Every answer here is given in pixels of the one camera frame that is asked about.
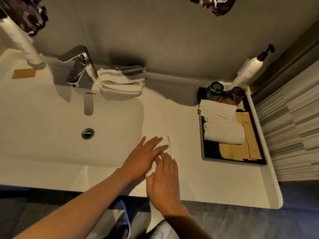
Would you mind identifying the chrome sink drain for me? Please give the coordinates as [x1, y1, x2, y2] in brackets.
[81, 128, 95, 140]

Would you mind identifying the person's left white shoe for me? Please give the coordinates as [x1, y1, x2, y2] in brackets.
[113, 199, 132, 239]

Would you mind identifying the long kraft paper packet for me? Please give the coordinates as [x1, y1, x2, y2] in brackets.
[245, 112, 263, 160]
[236, 112, 252, 160]

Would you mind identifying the striped white hand towel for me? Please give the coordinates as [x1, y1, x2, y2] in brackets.
[97, 65, 147, 96]

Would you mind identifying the square kraft paper packet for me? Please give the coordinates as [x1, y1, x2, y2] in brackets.
[219, 143, 247, 161]

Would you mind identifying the black tray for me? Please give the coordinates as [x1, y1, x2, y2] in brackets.
[198, 87, 267, 166]

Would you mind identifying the person's right hand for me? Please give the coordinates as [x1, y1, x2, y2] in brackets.
[146, 152, 190, 217]

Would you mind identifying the dark patterned hanging garment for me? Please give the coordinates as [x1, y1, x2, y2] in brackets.
[0, 0, 237, 37]

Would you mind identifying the small tan soap packet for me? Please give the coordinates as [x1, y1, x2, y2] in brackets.
[11, 68, 37, 80]

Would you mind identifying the small striped white towel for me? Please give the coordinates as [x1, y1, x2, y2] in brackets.
[198, 99, 238, 121]

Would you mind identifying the chrome faucet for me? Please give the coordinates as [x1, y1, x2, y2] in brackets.
[60, 45, 98, 88]

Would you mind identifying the person's right white shoe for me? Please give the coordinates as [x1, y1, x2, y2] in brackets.
[149, 220, 171, 239]

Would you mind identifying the amber ribbed glass cup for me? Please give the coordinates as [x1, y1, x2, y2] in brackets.
[219, 86, 246, 107]

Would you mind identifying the blue glass cup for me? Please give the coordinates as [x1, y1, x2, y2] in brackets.
[206, 81, 225, 102]

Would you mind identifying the small plain white towel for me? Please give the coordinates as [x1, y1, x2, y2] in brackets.
[203, 120, 246, 145]

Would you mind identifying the person's white shoe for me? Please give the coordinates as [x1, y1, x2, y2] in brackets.
[113, 199, 132, 239]
[149, 220, 171, 239]

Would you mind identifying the large striped white towel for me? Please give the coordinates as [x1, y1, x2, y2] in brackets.
[144, 135, 173, 178]

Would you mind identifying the person's left hand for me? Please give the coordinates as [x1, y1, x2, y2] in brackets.
[119, 136, 170, 184]

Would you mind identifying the white pump bottle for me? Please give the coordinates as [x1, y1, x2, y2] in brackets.
[229, 43, 275, 91]
[0, 14, 47, 70]

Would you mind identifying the person's left forearm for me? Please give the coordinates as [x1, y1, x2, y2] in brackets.
[14, 170, 136, 239]

